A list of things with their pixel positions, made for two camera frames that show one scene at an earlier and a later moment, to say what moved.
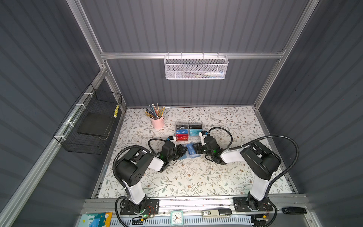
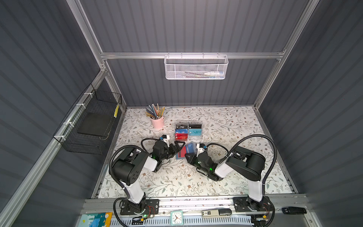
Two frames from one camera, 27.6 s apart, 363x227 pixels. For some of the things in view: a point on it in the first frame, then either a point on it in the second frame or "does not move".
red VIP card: (182, 137) does not move
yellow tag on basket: (116, 110) does not move
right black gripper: (198, 146) → (192, 159)
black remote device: (294, 210) does not move
